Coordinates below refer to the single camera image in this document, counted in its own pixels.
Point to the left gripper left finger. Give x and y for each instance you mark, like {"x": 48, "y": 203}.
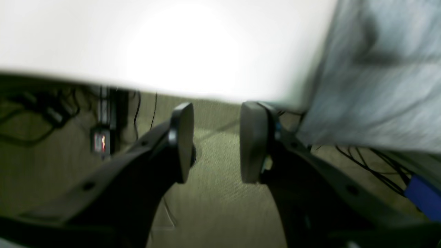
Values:
{"x": 116, "y": 205}

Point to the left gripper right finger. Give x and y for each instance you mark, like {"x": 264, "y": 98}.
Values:
{"x": 319, "y": 205}

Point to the grey T-shirt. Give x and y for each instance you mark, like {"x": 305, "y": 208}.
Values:
{"x": 379, "y": 81}

